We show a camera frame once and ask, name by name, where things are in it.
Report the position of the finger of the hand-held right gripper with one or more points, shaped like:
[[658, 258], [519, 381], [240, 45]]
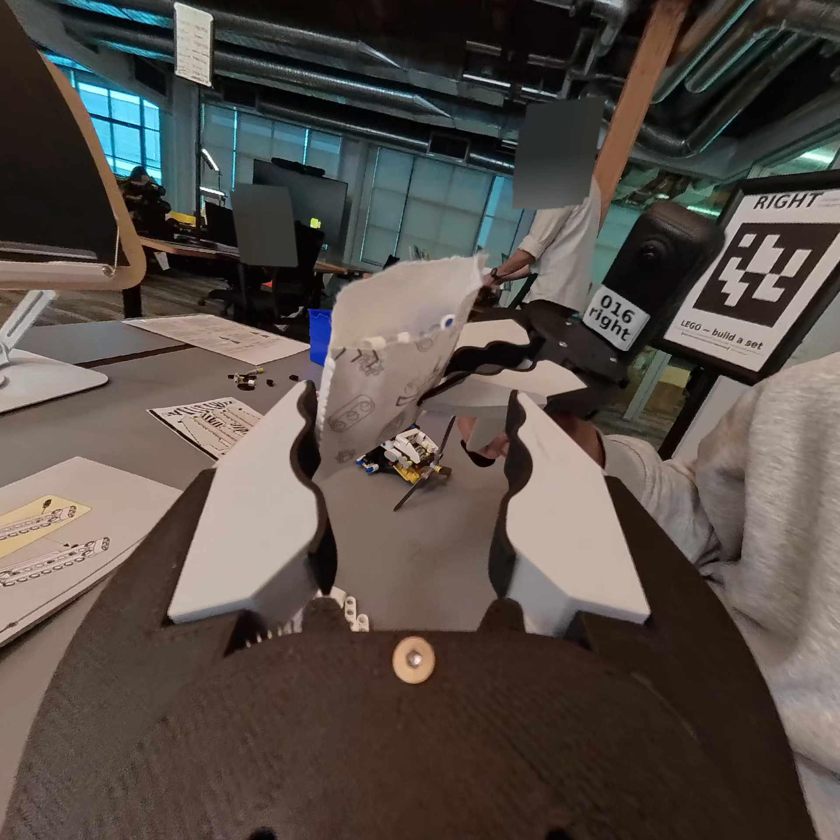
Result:
[[485, 394], [492, 334]]

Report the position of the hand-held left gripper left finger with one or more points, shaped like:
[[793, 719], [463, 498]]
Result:
[[243, 525]]

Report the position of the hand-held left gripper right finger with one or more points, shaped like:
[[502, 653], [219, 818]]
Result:
[[571, 525]]

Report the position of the small clear plastic parts bag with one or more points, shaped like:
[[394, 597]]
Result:
[[394, 354]]

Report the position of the instruction booklet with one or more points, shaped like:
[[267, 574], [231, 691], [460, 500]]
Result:
[[79, 525]]

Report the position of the person's right forearm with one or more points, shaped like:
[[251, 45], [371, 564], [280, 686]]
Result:
[[663, 499]]

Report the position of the yellow zebra lego model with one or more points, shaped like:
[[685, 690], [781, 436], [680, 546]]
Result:
[[410, 453]]

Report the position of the small lego axle assembly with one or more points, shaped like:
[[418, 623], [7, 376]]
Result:
[[246, 379]]

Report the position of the person's right hand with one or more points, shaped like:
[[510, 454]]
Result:
[[489, 453]]

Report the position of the black framed marker sign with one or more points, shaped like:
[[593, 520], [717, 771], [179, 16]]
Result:
[[761, 275]]

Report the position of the zebra sticker sheet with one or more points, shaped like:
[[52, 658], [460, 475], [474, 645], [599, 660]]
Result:
[[210, 423]]

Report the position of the blue plastic bin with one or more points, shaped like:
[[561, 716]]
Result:
[[318, 334]]

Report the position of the white printed paper sheet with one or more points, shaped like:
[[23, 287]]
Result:
[[216, 338]]

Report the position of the black office chair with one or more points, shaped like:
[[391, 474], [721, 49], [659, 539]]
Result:
[[275, 289]]

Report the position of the black computer monitor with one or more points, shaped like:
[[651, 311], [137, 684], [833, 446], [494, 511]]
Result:
[[315, 197]]

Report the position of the white tablet stand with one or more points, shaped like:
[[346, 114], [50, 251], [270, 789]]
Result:
[[33, 380]]

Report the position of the wood-backed black panel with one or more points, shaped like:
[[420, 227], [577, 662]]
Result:
[[39, 164]]

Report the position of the hanging white paper note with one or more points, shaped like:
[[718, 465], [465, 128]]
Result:
[[193, 43]]

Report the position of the wooden support post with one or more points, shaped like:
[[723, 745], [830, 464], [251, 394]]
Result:
[[630, 105]]

